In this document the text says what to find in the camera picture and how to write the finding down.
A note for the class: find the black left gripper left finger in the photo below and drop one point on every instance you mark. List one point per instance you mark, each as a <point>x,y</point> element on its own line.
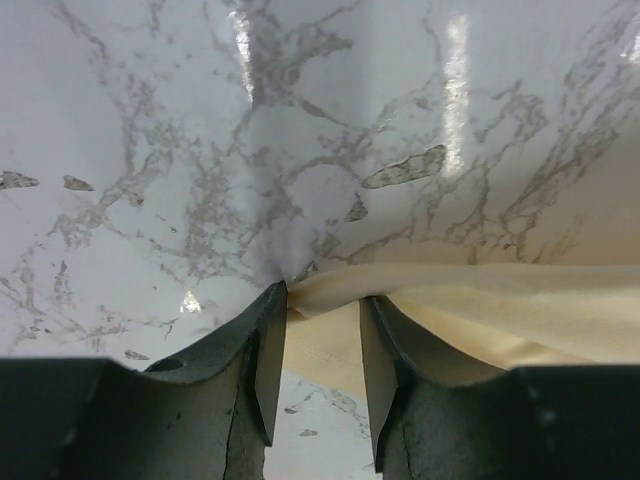
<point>207,411</point>

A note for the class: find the yellow t shirt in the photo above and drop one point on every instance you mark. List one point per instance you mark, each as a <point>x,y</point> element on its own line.
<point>506,315</point>

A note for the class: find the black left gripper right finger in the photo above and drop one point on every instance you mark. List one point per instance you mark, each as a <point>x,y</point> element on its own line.
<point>438,413</point>

